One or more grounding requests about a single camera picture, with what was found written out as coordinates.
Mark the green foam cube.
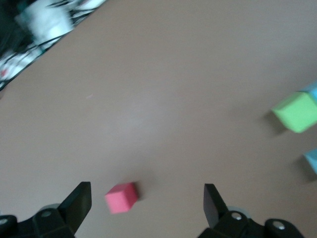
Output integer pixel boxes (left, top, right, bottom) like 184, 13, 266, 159
270, 91, 317, 134

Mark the black cable bundle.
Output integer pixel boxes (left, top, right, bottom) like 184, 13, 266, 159
0, 0, 107, 92

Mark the white device box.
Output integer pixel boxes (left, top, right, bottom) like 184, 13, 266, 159
14, 1, 75, 44

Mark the red foam cube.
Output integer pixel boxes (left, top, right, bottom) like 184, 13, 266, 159
104, 182, 138, 215

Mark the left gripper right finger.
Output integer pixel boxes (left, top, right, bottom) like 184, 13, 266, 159
200, 183, 306, 238

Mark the large table cover sheet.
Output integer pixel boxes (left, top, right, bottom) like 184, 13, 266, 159
0, 0, 317, 238

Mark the blue foam cube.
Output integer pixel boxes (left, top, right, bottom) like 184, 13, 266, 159
299, 82, 317, 105
303, 148, 317, 175

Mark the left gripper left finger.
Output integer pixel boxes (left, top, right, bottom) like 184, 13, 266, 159
0, 181, 92, 238

